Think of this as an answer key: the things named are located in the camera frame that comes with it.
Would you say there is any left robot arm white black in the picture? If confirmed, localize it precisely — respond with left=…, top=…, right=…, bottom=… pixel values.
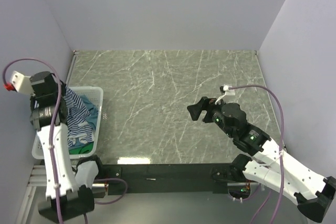
left=29, top=71, right=105, bottom=223

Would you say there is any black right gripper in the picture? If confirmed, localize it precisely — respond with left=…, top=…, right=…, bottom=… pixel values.
left=187, top=96, right=235, bottom=138

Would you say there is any teal blue tank top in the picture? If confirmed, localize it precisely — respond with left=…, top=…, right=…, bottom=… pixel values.
left=80, top=95, right=99, bottom=130

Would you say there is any white plastic laundry basket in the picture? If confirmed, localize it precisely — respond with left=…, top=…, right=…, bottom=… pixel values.
left=31, top=86, right=104, bottom=159

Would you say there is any green tank top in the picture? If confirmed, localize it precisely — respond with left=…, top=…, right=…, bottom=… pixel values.
left=69, top=143, right=93, bottom=155

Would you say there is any blue white striped tank top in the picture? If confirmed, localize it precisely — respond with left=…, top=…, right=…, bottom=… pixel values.
left=64, top=87, right=95, bottom=149

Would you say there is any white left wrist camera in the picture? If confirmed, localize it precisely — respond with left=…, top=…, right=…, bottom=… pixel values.
left=4, top=71, right=34, bottom=95

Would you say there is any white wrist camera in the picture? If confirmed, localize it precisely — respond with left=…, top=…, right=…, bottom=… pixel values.
left=4, top=71, right=34, bottom=95
left=215, top=85, right=235, bottom=105

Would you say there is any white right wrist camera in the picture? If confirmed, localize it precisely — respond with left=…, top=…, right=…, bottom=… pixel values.
left=215, top=85, right=235, bottom=105

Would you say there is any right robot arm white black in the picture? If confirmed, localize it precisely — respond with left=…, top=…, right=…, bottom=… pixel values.
left=187, top=97, right=335, bottom=223

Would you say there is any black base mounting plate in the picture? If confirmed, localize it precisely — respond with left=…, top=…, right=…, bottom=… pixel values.
left=96, top=163, right=246, bottom=195

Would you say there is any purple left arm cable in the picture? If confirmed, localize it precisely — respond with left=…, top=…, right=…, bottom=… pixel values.
left=3, top=58, right=128, bottom=224

